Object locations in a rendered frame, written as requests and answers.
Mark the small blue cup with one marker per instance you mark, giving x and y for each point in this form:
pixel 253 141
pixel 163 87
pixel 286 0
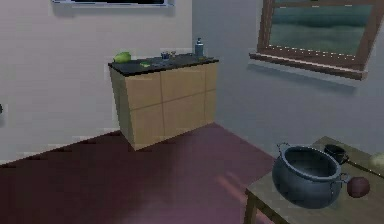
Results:
pixel 164 55

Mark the tan cupboard with black top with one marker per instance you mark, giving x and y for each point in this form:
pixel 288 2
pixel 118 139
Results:
pixel 166 100

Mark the large dark grey pot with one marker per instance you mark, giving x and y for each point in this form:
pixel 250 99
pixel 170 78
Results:
pixel 305 178

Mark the brown framed window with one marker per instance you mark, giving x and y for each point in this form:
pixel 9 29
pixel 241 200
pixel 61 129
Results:
pixel 320 33

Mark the olive wooden dining table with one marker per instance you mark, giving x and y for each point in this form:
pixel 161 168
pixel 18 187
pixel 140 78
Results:
pixel 300 210

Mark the dark red apple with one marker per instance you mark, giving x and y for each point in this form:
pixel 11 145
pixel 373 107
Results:
pixel 358 187

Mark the small green sponge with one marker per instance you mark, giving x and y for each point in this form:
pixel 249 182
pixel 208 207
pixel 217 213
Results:
pixel 145 64

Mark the green round vegetable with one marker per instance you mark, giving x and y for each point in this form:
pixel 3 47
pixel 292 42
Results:
pixel 122 57

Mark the grey spray bottle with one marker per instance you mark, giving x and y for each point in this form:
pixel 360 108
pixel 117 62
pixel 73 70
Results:
pixel 199 48

